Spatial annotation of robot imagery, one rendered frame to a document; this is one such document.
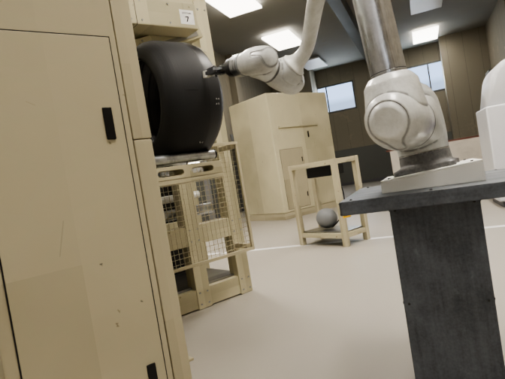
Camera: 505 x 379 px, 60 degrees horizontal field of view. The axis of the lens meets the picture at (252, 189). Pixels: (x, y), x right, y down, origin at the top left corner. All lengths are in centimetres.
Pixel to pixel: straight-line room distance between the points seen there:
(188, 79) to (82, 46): 92
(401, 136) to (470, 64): 1229
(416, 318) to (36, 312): 105
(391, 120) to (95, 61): 74
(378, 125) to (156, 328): 76
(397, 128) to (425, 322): 61
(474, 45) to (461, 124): 207
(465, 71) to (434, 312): 1216
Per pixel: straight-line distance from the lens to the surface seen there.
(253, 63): 167
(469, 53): 1353
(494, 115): 534
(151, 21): 255
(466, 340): 151
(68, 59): 110
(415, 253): 143
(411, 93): 126
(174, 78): 196
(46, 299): 104
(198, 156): 207
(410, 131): 122
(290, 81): 177
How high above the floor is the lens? 77
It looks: 2 degrees down
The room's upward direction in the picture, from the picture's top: 9 degrees counter-clockwise
